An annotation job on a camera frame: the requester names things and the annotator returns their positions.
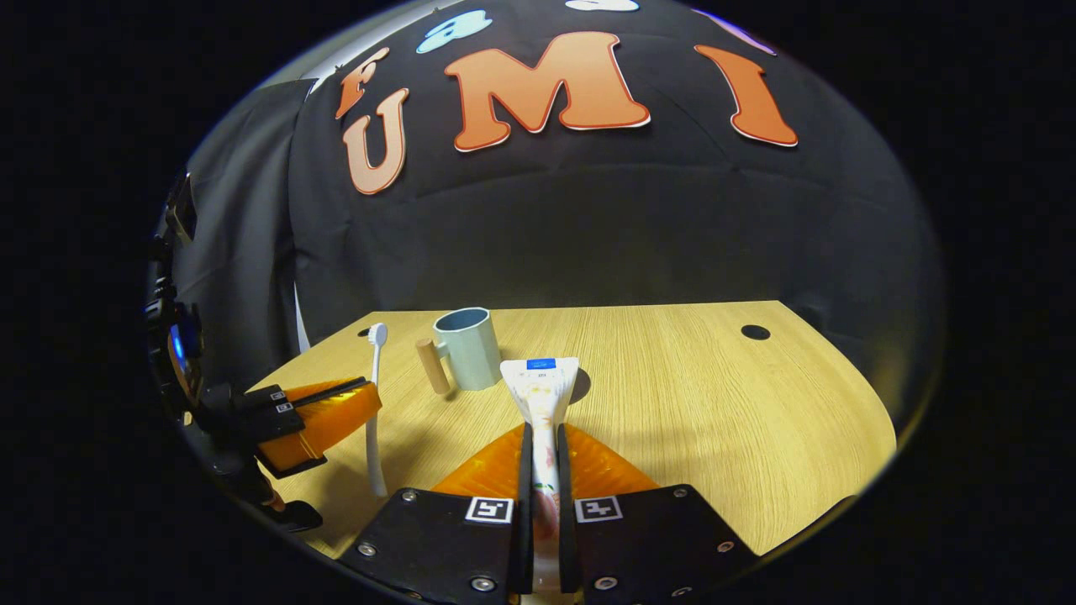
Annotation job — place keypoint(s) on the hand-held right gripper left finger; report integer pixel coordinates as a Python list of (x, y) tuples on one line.
[(524, 504)]

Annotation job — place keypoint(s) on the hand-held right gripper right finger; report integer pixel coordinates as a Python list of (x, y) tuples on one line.
[(566, 521)]

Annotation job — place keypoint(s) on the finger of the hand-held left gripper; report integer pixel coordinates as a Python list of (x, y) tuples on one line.
[(271, 395), (282, 423)]

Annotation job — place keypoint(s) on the white toothbrush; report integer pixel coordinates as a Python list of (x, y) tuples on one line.
[(375, 445)]

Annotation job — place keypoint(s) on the white toothpaste tube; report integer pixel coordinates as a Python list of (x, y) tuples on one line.
[(540, 395)]

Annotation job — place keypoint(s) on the dark round coaster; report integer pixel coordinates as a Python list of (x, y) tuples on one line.
[(582, 386)]

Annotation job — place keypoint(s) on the black backdrop cloth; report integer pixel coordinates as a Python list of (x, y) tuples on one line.
[(630, 235)]

